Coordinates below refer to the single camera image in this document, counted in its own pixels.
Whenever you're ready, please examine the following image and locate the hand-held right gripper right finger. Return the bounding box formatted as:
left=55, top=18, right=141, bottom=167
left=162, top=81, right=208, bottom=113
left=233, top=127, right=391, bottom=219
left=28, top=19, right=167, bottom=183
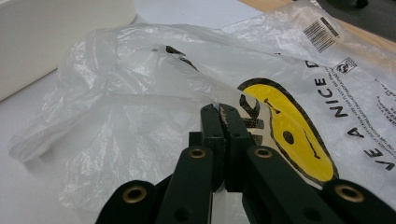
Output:
left=219, top=104, right=257, bottom=192

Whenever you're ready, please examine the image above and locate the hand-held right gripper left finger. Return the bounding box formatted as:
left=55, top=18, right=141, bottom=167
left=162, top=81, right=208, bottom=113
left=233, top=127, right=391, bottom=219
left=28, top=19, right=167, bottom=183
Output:
left=189, top=104, right=227, bottom=191

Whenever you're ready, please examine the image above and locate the clear printed plastic bag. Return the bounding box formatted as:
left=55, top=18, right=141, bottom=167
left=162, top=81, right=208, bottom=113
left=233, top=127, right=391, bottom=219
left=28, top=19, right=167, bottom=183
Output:
left=7, top=0, right=396, bottom=224

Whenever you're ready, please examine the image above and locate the white plastic basket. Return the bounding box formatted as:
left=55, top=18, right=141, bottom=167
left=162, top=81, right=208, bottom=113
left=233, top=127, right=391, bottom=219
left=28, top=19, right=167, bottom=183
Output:
left=0, top=0, right=137, bottom=102

